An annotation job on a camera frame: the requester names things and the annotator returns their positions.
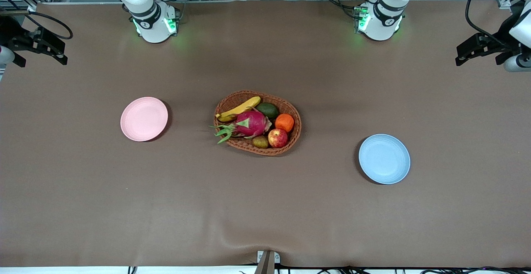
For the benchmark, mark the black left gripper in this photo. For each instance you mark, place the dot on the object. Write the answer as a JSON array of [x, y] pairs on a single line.
[[502, 35]]

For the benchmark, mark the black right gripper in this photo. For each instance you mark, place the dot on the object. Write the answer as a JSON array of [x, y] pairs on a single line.
[[9, 33]]

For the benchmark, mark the yellow banana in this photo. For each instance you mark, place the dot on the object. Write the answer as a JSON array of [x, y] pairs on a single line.
[[242, 108]]

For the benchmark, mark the red apple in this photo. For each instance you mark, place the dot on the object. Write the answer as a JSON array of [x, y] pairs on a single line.
[[278, 138]]

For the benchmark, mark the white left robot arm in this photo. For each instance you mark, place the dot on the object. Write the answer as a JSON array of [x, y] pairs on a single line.
[[383, 21]]

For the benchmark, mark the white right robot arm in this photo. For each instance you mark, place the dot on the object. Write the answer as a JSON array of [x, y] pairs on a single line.
[[151, 21]]

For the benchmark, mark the pink plate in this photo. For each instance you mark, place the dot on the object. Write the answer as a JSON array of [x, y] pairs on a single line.
[[144, 119]]

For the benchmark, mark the blue plate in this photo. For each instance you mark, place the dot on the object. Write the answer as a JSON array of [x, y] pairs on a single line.
[[384, 159]]

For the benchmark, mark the orange fruit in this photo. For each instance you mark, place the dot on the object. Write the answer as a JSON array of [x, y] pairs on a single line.
[[284, 123]]

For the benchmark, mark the brown wicker basket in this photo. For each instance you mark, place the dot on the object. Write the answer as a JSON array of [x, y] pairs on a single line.
[[290, 139]]

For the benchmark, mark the green avocado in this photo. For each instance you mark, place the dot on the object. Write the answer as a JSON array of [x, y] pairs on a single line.
[[268, 110]]

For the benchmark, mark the pink dragon fruit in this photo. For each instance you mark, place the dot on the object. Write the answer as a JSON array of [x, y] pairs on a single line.
[[253, 124]]

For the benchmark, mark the brown kiwi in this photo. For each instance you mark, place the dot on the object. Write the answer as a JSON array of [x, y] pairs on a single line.
[[260, 142]]

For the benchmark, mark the brown table cover cloth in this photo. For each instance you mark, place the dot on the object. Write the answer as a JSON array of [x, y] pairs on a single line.
[[265, 207]]

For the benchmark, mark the metal camera bracket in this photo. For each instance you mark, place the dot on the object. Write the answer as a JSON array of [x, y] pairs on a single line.
[[266, 262]]

